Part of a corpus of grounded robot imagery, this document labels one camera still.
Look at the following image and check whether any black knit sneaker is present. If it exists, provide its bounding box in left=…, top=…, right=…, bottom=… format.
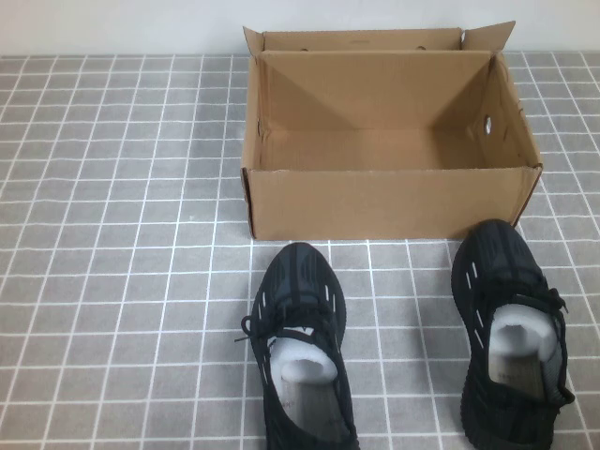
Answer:
left=450, top=218, right=577, bottom=450
left=241, top=242, right=362, bottom=450

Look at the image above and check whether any brown cardboard shoe box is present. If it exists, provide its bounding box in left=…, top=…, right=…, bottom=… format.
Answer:
left=240, top=20, right=545, bottom=241

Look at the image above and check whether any grey tile-pattern table cover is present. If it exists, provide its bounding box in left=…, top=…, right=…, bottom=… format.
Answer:
left=0, top=54, right=600, bottom=450

